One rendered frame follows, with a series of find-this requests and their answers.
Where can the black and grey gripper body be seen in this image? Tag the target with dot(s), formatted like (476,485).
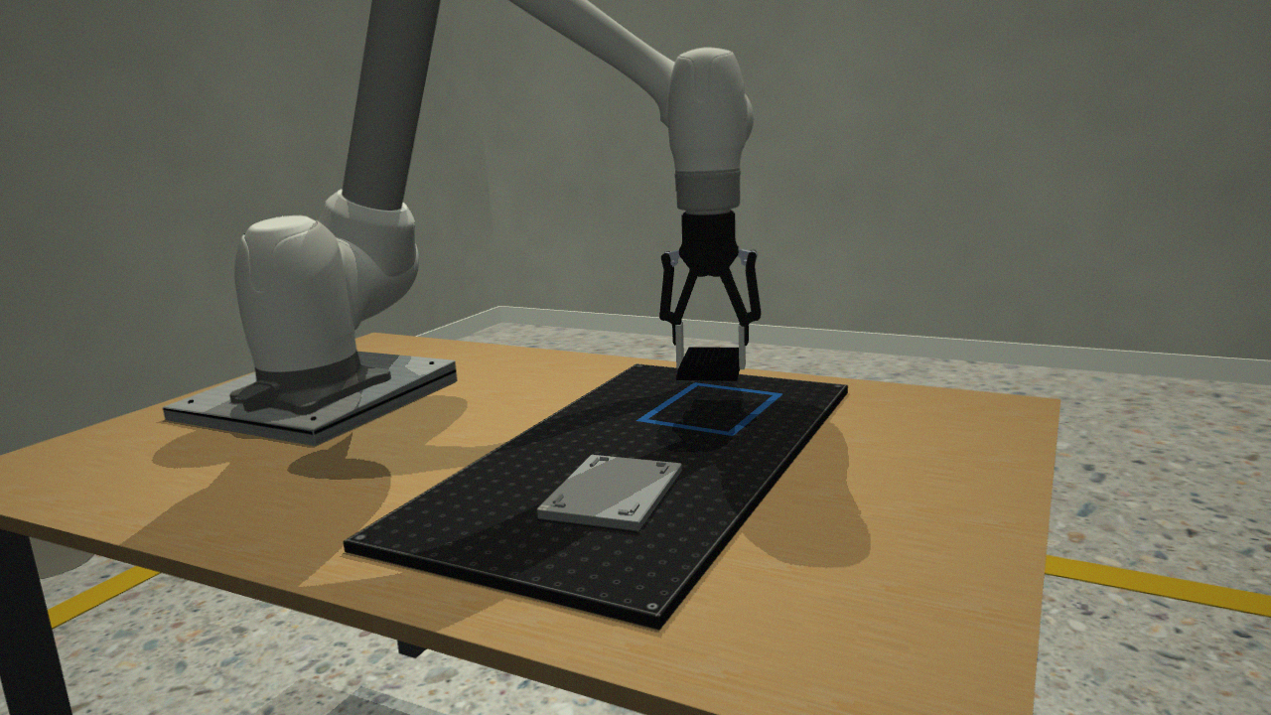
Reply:
(704,231)

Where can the blue tape outline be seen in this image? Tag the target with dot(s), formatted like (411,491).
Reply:
(733,431)

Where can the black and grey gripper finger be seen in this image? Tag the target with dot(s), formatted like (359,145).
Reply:
(748,258)
(669,260)

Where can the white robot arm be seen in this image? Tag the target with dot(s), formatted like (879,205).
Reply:
(301,295)

